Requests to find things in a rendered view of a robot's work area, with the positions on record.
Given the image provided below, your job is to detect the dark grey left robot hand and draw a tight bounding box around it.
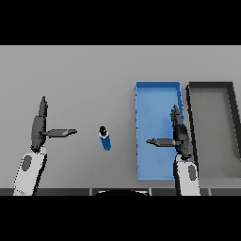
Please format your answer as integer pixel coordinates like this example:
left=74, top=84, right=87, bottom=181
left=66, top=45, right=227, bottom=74
left=30, top=95, right=78, bottom=154

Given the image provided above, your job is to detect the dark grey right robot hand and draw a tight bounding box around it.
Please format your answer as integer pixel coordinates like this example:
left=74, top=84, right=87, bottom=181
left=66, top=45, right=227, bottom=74
left=145, top=104, right=193, bottom=160

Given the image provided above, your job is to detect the blue rectangular bin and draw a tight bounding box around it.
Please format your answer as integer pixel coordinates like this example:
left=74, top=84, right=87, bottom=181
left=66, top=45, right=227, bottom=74
left=135, top=81, right=185, bottom=182

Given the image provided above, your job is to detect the dark grey rectangular bin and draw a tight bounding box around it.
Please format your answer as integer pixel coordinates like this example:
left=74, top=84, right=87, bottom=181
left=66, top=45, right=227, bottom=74
left=185, top=81, right=241, bottom=181

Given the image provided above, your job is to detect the blue pipe with dark end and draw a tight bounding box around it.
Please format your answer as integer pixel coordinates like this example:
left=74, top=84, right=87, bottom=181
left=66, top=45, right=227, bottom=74
left=98, top=125, right=112, bottom=152

